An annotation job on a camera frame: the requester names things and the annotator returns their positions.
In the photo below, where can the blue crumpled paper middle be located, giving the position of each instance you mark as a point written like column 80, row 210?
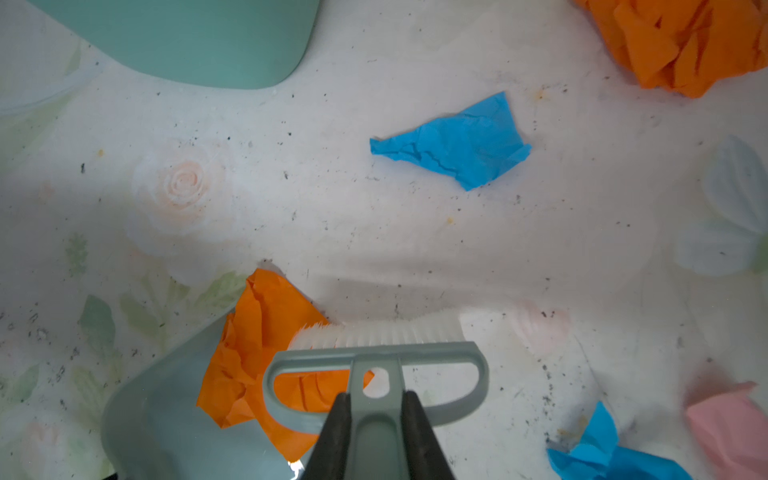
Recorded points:
column 474, row 146

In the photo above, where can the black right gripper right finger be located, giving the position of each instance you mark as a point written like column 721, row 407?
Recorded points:
column 425, row 458

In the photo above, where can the small blue paper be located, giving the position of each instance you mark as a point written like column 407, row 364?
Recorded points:
column 598, row 456

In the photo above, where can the large orange crumpled paper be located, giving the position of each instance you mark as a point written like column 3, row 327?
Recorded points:
column 683, row 46

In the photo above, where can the pink crumpled paper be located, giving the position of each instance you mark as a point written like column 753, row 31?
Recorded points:
column 731, row 430

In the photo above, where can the grey-green plastic dustpan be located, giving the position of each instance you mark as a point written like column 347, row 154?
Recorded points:
column 152, row 427

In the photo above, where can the green plastic trash bin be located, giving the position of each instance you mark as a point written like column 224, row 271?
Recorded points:
column 230, row 44

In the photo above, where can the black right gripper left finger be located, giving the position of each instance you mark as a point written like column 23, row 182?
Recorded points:
column 329, row 456

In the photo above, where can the grey-green hand brush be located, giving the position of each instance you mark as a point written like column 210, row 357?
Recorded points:
column 375, row 353

